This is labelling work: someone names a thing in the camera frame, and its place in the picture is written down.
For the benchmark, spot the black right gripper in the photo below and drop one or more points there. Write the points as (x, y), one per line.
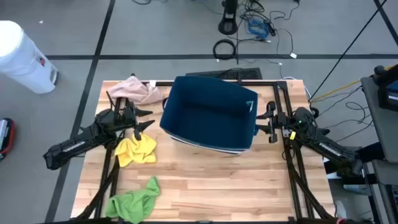
(283, 124)

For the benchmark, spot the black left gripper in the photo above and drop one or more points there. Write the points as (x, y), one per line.
(127, 118)

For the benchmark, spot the pink towel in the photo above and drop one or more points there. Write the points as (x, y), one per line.
(133, 91)

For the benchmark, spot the yellow towel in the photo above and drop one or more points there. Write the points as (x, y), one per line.
(136, 152)

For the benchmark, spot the navy white striped fabric basket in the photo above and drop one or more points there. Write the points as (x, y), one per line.
(211, 118)

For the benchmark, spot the green towel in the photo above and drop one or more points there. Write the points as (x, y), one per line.
(133, 203)

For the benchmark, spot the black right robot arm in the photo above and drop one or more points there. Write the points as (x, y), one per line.
(329, 151)

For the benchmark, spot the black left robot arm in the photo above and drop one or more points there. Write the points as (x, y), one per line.
(74, 146)

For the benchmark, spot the yellow gripper tag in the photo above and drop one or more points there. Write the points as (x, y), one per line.
(292, 135)

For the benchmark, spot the black stand base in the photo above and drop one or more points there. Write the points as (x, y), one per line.
(228, 25)

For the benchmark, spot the thin black pole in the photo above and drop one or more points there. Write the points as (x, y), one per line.
(348, 50)

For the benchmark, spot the grey cart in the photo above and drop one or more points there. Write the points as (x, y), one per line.
(382, 130)

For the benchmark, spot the black device with blue screen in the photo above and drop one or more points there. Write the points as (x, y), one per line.
(388, 99)

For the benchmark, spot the white trash bin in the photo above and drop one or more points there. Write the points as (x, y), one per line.
(25, 62)

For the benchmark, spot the red and black device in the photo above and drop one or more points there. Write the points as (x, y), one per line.
(7, 137)

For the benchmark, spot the black metal table frame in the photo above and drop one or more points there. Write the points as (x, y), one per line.
(270, 83)

